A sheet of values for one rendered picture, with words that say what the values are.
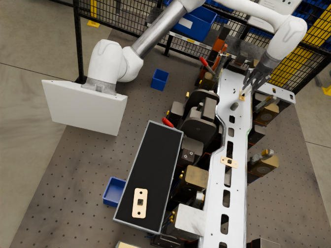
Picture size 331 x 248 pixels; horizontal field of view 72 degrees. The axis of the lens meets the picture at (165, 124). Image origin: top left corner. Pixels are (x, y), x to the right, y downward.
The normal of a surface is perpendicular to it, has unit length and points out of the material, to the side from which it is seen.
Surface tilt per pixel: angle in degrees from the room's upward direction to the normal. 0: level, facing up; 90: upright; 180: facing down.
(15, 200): 0
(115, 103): 90
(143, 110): 0
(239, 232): 0
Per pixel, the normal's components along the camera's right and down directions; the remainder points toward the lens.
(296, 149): 0.24, -0.55
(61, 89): -0.11, 0.80
